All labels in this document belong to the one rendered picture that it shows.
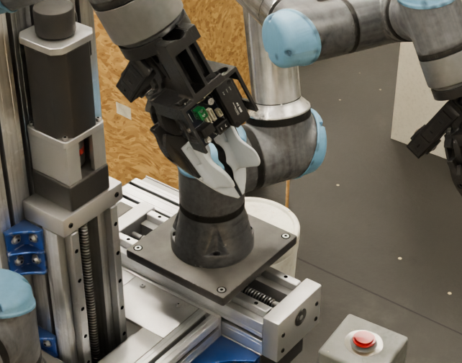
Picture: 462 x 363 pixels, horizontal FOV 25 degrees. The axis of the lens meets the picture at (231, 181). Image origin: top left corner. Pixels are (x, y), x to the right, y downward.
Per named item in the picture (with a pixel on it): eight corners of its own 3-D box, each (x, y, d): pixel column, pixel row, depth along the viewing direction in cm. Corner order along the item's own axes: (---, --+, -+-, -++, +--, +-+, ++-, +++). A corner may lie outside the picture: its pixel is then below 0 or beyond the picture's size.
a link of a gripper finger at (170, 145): (188, 187, 105) (147, 118, 101) (180, 184, 107) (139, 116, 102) (222, 158, 107) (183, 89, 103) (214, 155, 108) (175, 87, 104)
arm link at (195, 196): (166, 189, 187) (163, 124, 179) (233, 170, 192) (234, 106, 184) (195, 225, 178) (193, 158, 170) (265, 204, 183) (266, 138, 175)
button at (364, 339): (358, 335, 187) (359, 326, 185) (378, 343, 185) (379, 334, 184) (347, 348, 184) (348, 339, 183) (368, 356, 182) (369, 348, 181)
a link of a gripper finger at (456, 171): (472, 209, 139) (451, 149, 136) (463, 209, 140) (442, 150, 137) (489, 192, 142) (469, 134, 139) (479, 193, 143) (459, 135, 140)
